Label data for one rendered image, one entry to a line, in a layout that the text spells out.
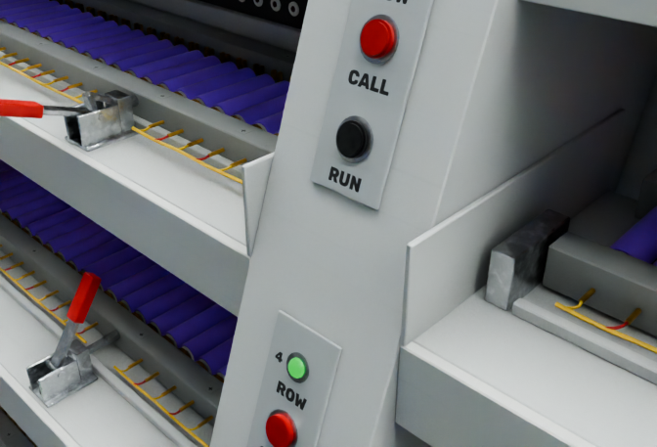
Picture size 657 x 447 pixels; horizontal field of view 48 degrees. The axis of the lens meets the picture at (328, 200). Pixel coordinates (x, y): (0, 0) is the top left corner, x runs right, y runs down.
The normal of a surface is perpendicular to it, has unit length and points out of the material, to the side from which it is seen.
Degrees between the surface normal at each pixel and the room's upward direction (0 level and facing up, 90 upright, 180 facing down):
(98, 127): 90
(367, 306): 90
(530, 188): 90
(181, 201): 19
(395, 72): 90
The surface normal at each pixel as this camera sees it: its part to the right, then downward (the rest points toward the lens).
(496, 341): 0.00, -0.87
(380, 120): -0.65, 0.04
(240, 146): -0.69, 0.36
